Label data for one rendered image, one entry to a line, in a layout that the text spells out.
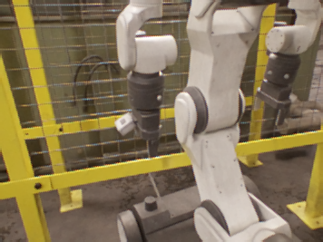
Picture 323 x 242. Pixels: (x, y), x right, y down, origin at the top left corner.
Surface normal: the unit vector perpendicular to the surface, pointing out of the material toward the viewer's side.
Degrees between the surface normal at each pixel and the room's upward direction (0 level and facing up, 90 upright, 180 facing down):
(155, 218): 45
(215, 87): 100
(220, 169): 60
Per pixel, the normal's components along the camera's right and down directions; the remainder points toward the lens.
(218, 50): 0.40, 0.48
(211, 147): 0.33, -0.18
